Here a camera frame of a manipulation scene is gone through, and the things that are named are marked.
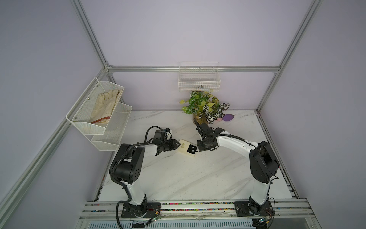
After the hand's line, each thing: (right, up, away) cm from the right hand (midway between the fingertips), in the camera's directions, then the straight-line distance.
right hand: (202, 149), depth 92 cm
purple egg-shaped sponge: (+23, +22, +23) cm, 39 cm away
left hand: (-16, +1, +5) cm, 17 cm away
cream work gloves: (-56, +27, -14) cm, 64 cm away
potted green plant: (+1, +27, -3) cm, 27 cm away
